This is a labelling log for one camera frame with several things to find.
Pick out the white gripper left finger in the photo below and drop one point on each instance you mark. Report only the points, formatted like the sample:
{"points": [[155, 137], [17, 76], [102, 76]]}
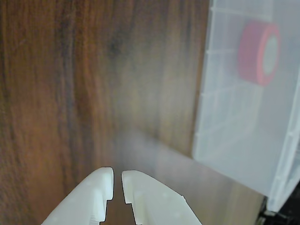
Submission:
{"points": [[86, 199]]}

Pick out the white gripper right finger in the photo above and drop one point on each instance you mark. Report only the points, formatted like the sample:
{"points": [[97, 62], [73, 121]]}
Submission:
{"points": [[157, 204]]}

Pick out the red tape roll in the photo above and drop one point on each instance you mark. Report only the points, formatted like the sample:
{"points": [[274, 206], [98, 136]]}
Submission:
{"points": [[248, 54]]}

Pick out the clear plastic storage box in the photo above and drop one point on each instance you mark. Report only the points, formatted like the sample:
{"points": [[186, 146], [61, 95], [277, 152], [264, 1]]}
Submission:
{"points": [[234, 131]]}

